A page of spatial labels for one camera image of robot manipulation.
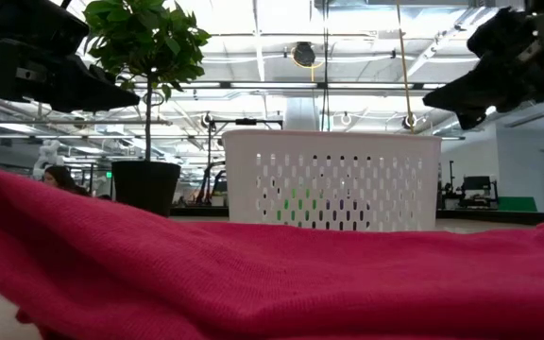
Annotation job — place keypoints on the red folded cloth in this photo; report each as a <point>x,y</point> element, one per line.
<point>253,283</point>

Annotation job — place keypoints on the black table frame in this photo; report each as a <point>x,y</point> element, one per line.
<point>480,215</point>

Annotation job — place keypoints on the white perforated plastic basket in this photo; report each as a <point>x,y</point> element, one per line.
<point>243,179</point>

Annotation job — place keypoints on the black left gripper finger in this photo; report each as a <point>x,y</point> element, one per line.
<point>64,90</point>
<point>99,70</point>

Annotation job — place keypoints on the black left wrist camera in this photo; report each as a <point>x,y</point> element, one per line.
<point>26,23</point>

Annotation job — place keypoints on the person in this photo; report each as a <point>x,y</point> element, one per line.
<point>59,177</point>

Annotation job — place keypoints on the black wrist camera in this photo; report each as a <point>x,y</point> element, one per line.
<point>498,33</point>
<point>26,23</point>

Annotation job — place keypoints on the long ceiling rail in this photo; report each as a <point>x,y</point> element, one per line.
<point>272,85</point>

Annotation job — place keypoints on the potted green tree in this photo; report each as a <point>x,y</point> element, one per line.
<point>144,189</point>

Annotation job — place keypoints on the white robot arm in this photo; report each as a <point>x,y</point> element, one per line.
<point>47,153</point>

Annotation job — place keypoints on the green box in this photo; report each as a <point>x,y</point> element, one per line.
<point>517,204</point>

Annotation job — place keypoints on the green toy produce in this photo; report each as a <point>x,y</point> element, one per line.
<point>286,204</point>

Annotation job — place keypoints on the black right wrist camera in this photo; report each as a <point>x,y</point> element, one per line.
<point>498,33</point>

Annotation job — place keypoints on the black and red machine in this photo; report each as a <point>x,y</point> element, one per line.
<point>210,186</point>

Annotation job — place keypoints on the black gantry frame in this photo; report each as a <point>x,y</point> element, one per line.
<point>248,121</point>

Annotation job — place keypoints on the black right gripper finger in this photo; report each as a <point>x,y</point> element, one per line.
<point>470,118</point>
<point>475,90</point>

